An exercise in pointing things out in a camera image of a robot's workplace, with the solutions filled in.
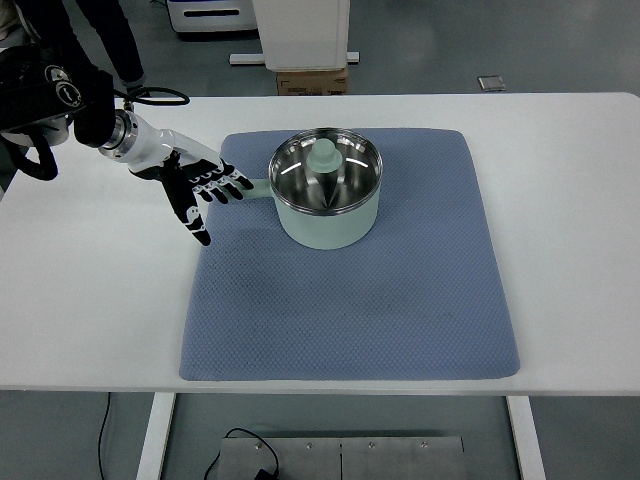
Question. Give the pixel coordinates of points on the white table leg right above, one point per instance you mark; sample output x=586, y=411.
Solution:
x=525, y=438

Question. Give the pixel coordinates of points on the person in black clothes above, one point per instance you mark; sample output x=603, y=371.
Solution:
x=52, y=24

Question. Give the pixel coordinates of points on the white cabinet on floor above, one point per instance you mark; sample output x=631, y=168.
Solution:
x=301, y=35

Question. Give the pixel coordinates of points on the white table leg left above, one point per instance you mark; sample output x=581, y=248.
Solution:
x=156, y=438

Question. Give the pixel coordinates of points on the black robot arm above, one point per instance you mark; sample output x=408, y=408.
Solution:
x=42, y=104

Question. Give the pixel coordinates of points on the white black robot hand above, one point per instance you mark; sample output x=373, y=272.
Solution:
x=141, y=146

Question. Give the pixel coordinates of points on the grey metal base plate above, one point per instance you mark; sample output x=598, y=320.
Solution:
x=343, y=458

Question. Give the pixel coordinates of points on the white appliance with black slot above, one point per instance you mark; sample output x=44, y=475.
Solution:
x=217, y=16

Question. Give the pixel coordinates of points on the cardboard box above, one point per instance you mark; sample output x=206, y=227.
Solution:
x=313, y=83

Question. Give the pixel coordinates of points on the blue quilted mat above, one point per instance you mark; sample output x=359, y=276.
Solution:
x=419, y=297

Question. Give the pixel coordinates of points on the white table leg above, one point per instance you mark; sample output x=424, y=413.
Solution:
x=525, y=438
x=156, y=438

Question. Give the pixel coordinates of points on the green pot with handle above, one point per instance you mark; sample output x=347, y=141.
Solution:
x=319, y=232

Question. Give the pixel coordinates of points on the metal floor socket plate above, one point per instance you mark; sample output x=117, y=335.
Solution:
x=491, y=83

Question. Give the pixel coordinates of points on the glass lid green knob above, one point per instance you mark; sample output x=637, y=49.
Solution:
x=325, y=171

